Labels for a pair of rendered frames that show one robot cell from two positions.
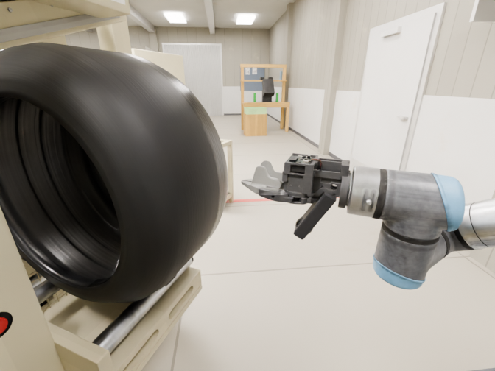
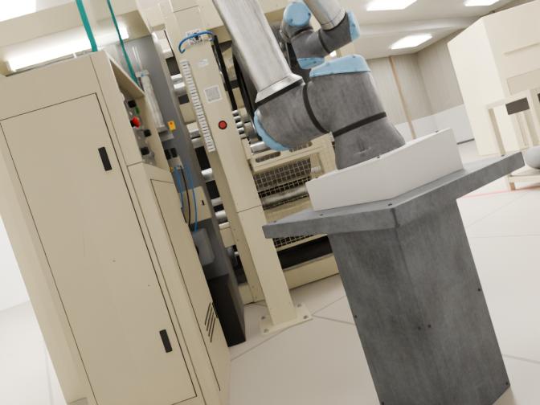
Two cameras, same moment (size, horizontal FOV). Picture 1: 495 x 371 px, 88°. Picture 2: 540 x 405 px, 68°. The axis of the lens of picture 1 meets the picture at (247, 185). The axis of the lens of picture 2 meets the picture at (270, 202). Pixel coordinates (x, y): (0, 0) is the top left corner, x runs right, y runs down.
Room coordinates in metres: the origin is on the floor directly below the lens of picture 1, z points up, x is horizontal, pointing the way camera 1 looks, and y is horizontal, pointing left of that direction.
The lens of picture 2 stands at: (-0.47, -1.47, 0.71)
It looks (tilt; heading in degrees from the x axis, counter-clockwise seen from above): 3 degrees down; 65
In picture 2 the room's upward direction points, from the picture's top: 18 degrees counter-clockwise
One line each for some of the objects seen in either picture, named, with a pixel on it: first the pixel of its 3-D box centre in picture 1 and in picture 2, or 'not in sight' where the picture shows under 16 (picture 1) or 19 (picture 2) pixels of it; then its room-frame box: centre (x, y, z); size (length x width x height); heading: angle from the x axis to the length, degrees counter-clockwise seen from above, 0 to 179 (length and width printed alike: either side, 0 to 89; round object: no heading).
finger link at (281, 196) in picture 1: (281, 193); not in sight; (0.46, -0.07, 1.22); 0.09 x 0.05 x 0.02; 69
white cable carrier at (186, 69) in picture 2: not in sight; (198, 106); (0.23, 0.46, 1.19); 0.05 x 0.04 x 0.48; 69
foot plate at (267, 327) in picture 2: not in sight; (284, 317); (0.32, 0.46, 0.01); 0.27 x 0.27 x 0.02; 69
